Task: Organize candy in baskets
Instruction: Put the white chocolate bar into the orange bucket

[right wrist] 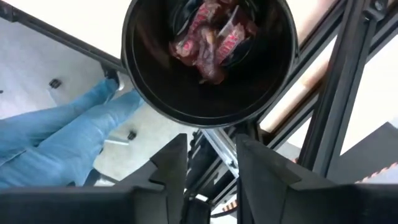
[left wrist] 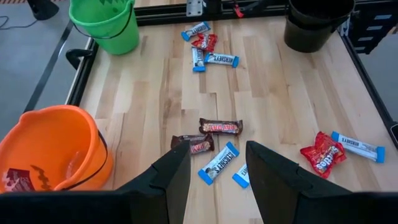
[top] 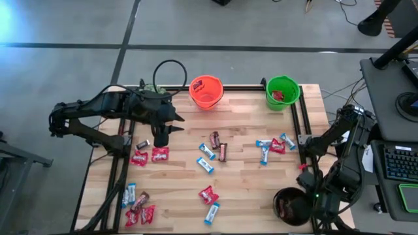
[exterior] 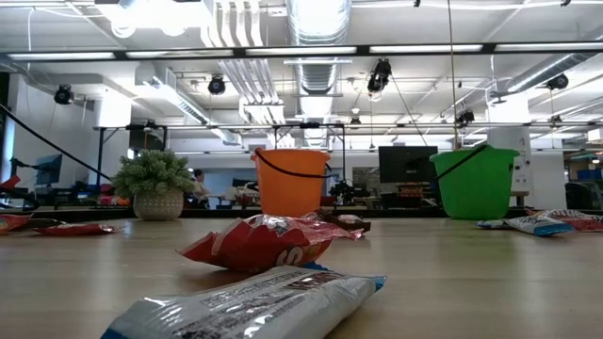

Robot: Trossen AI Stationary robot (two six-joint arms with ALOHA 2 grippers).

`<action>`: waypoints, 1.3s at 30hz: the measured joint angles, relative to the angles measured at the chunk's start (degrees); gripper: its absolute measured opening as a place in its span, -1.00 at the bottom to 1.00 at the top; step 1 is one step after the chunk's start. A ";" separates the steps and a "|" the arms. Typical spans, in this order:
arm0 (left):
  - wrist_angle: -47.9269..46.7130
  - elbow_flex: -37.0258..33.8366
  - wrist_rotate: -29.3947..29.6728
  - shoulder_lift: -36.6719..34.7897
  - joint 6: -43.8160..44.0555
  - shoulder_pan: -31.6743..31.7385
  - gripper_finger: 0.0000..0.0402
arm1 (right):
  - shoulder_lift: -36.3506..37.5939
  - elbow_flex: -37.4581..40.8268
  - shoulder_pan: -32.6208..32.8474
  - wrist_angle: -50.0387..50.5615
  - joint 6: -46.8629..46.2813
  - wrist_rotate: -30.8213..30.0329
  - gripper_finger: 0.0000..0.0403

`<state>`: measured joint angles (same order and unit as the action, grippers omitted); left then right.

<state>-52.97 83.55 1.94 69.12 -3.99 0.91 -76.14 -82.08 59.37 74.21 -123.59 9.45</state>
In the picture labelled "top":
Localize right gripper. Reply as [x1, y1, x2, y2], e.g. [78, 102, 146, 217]
[295, 169, 343, 222]

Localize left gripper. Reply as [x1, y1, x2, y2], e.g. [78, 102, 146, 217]
[142, 92, 186, 148]

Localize brown candy bars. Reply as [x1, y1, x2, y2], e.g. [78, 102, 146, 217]
[209, 131, 221, 151]

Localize orange plastic bucket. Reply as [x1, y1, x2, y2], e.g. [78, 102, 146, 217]
[188, 74, 225, 110]

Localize artificial green potted plant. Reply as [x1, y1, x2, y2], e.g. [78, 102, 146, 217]
[143, 84, 169, 95]

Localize black round bucket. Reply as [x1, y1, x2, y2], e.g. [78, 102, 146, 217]
[272, 187, 314, 227]

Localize white paper sheet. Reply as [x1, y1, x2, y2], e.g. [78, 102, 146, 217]
[361, 143, 374, 173]

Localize green plastic bucket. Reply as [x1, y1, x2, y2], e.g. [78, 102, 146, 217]
[265, 74, 301, 112]

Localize green-edged tray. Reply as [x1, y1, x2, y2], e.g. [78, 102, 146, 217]
[397, 183, 418, 213]

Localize backlit black keyboard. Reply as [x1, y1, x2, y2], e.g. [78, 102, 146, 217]
[383, 144, 418, 183]

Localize grey side table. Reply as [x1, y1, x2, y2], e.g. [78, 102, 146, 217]
[359, 57, 418, 223]

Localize black round desk device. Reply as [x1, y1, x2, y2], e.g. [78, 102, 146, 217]
[394, 91, 418, 123]

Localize black desk pole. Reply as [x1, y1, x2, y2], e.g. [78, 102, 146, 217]
[372, 27, 418, 70]

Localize grey metal cart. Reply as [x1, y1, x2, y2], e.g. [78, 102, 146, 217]
[0, 130, 54, 235]

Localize black floor stand pole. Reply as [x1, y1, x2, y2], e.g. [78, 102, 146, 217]
[357, 0, 402, 37]

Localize hazard-striped floor mat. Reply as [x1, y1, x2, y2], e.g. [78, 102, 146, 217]
[374, 0, 418, 39]

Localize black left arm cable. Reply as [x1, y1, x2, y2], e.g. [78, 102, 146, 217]
[152, 59, 189, 99]

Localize tangled floor cables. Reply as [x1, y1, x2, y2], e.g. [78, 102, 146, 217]
[321, 78, 366, 115]

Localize black floor cable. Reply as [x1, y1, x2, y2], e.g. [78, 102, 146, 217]
[334, 0, 360, 27]

